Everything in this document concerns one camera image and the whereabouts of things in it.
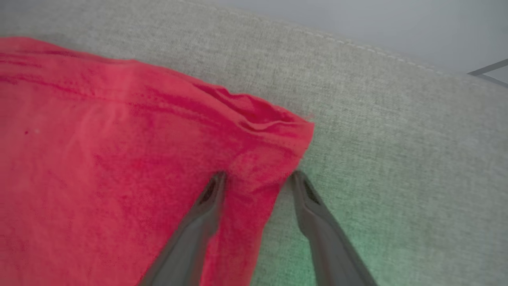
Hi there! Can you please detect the grey metal pole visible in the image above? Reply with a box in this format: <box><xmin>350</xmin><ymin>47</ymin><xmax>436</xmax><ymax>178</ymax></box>
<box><xmin>468</xmin><ymin>59</ymin><xmax>508</xmax><ymax>88</ymax></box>

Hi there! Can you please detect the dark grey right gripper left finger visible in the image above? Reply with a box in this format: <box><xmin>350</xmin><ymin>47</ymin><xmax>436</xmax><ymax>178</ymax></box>
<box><xmin>138</xmin><ymin>172</ymin><xmax>227</xmax><ymax>286</ymax></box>

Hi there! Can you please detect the red cloth towel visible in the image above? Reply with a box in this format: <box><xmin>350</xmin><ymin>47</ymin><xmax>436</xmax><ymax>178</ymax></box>
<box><xmin>0</xmin><ymin>37</ymin><xmax>316</xmax><ymax>286</ymax></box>

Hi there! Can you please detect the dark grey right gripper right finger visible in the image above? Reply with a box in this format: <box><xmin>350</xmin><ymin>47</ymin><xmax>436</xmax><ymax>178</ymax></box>
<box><xmin>289</xmin><ymin>170</ymin><xmax>378</xmax><ymax>286</ymax></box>

